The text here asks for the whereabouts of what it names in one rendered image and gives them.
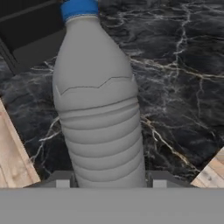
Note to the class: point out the dark grey cabinet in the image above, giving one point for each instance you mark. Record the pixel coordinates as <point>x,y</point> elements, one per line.
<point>29,32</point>

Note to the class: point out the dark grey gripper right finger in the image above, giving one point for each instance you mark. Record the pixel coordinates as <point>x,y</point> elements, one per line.
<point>162,179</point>

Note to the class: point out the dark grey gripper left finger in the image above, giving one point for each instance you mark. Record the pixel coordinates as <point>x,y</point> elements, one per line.
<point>59,179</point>

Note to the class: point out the grey water bottle blue cap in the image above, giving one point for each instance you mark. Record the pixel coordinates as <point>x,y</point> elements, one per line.
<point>99,116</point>

